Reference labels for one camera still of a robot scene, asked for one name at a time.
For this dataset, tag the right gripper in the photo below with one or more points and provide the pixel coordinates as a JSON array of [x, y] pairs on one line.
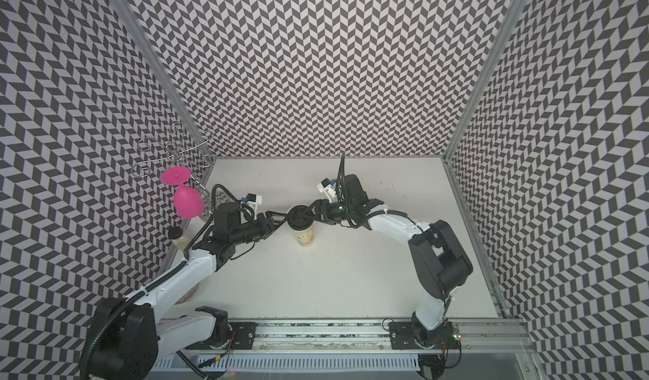
[[319, 210]]

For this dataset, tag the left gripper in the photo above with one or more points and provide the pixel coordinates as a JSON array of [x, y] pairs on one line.
[[270, 222]]

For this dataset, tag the black plastic cup lid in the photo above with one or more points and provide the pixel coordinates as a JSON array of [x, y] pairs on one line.
[[300, 218]]

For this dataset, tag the illustrated paper milk tea cup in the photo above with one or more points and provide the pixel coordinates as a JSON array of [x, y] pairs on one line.
[[304, 237]]

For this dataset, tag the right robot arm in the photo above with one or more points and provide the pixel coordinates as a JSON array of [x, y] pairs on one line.
[[440, 261]]

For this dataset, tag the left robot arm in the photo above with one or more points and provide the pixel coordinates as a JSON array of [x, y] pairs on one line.
[[129, 335]]

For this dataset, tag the pink plastic wine glass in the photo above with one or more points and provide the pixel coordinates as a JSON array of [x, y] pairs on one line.
[[187, 200]]

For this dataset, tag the small glass jar black lid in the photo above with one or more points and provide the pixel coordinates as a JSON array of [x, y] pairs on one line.
[[179, 237]]

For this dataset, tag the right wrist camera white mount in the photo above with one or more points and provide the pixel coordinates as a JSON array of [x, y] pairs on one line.
[[328, 188]]

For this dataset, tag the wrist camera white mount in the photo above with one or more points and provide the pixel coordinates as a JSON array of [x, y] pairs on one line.
[[328, 188], [252, 199]]

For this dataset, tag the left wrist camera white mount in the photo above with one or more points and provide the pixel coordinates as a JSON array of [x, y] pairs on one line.
[[252, 199]]

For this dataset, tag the chrome wire glass rack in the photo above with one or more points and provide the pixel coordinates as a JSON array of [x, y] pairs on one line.
[[178, 150]]

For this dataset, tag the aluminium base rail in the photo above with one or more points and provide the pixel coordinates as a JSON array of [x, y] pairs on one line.
[[359, 345]]

